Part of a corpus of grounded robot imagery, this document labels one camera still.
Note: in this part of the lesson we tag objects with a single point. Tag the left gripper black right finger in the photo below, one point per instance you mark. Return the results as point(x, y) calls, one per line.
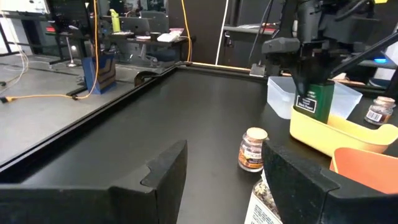
point(304, 193)

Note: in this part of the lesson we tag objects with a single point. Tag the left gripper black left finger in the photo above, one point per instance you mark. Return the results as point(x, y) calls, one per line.
point(155, 186)

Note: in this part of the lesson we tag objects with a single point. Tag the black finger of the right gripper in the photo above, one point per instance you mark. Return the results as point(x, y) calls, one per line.
point(303, 85)

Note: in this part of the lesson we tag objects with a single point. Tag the green spice tin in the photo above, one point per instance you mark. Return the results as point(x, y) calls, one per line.
point(321, 101)

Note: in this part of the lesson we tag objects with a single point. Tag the white label spice jar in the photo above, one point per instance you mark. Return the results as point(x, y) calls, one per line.
point(258, 211)

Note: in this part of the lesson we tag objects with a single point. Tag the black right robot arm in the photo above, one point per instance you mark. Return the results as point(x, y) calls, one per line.
point(311, 18)

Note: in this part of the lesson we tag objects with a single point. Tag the clear plastic container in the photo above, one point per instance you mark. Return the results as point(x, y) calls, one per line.
point(280, 96)

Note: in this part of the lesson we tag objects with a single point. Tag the black slanted bar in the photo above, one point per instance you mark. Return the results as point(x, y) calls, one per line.
point(363, 56)

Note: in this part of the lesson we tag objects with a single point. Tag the yellow plastic tray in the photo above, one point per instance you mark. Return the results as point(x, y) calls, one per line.
point(326, 137)

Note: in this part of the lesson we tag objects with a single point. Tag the orange plastic tray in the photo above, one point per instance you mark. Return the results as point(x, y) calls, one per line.
point(367, 168)

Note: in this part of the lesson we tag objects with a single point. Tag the black shelf desk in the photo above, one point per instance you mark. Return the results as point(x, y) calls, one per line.
point(245, 29)

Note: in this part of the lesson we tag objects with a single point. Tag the blue box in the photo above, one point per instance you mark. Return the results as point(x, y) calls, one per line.
point(99, 74)

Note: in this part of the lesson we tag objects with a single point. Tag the white packet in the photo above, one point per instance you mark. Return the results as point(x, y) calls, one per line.
point(168, 37)

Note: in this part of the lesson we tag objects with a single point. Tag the black mug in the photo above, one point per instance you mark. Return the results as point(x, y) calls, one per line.
point(155, 36)

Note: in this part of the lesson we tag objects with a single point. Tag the silver stand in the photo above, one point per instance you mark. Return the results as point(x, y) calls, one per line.
point(71, 53)

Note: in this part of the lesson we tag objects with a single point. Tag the grey laptop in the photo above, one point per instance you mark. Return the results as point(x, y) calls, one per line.
point(135, 25)

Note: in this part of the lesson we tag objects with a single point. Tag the yellow-green bottle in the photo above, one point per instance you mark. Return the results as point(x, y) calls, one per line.
point(115, 21)

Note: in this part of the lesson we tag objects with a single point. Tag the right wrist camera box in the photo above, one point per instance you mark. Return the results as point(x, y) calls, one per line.
point(280, 46)

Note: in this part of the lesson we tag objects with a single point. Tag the grey metal bracket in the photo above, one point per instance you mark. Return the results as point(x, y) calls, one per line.
point(257, 71)

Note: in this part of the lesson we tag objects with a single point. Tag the black table frame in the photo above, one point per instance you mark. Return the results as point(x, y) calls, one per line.
point(93, 123)

